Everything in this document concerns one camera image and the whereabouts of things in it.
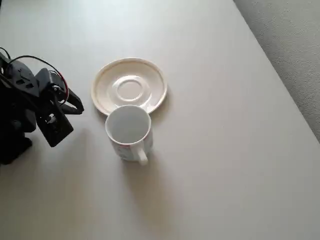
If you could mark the white ceramic mug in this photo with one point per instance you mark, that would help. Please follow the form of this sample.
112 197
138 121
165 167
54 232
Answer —
127 125

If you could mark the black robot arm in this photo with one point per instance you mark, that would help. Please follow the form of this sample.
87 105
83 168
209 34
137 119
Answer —
15 117

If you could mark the cream ceramic saucer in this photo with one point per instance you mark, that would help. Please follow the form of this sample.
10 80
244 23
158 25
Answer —
130 90

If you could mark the black camera mount box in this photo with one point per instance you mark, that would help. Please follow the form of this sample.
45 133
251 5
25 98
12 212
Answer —
56 127

